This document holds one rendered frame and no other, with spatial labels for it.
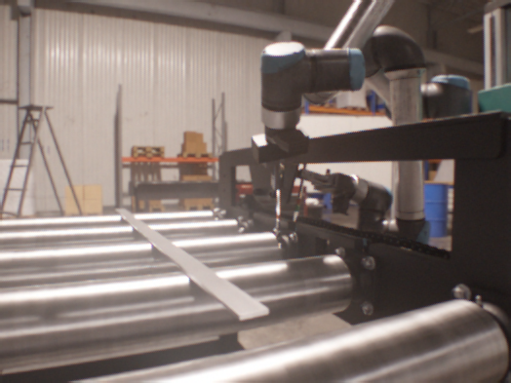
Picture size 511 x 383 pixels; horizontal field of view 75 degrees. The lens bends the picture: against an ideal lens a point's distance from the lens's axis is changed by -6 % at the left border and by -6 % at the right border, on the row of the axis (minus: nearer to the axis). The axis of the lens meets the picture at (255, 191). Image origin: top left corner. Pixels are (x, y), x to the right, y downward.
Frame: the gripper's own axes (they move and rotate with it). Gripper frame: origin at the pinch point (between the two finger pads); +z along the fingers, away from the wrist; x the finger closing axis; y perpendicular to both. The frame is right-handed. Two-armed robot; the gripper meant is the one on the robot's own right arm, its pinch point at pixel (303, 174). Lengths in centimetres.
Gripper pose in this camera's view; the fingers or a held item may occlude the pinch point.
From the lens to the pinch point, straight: 109.8
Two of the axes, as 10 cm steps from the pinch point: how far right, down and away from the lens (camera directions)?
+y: 2.0, -9.7, 1.4
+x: 4.0, -0.5, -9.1
